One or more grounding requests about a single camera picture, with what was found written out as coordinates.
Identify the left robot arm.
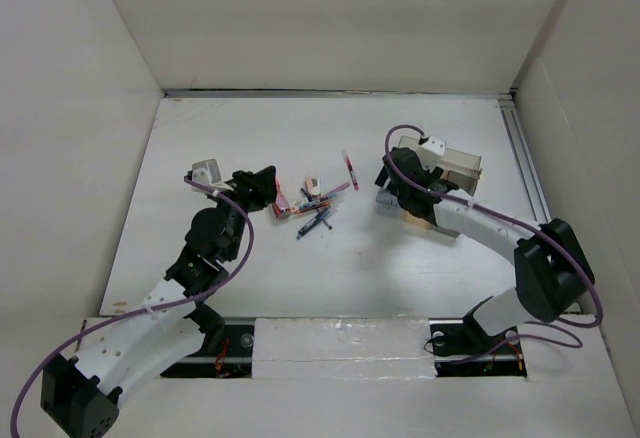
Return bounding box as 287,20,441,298
41,166,277,437

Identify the orange capped pen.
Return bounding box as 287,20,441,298
291,198,333,215

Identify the clear desk organizer box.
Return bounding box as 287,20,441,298
374,148,482,238

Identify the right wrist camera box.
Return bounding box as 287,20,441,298
415,136,446,168

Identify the pink staple box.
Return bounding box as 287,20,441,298
271,181,291,220

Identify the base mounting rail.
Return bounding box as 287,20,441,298
163,317,527,381

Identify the aluminium rail right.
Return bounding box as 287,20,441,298
498,95,551,221

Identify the blue capped pen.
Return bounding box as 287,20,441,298
295,198,334,213

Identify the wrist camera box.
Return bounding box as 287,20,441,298
191,159,223,192
415,136,446,168

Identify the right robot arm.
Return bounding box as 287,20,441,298
376,147,595,357

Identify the red gel pen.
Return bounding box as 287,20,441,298
341,149,360,191

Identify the dark blue pen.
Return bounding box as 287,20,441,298
296,207,332,240

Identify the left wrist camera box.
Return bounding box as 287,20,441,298
191,159,223,192

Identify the pink highlighter pen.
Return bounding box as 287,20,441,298
320,182,351,201

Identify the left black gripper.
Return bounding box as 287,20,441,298
207,165,273,261

